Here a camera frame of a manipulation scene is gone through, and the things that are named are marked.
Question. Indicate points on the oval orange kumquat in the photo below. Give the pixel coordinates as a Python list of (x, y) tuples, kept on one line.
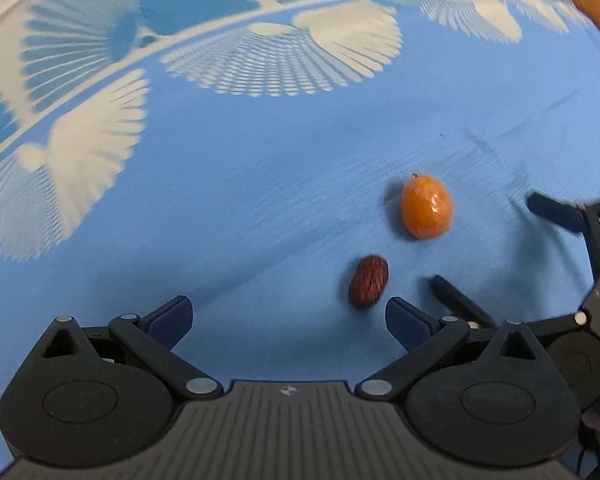
[(426, 207)]

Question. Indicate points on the dark red jujube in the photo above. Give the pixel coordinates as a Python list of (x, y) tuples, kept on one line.
[(368, 281)]

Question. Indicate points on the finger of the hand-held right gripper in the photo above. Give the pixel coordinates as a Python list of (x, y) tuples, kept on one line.
[(454, 297), (554, 210)]

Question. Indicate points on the blue and cream printed tablecloth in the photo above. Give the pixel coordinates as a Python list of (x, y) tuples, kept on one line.
[(230, 210)]

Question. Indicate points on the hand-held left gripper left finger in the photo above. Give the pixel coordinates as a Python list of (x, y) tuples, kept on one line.
[(172, 318)]

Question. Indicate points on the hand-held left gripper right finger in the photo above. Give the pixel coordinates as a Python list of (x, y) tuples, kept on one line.
[(405, 321)]

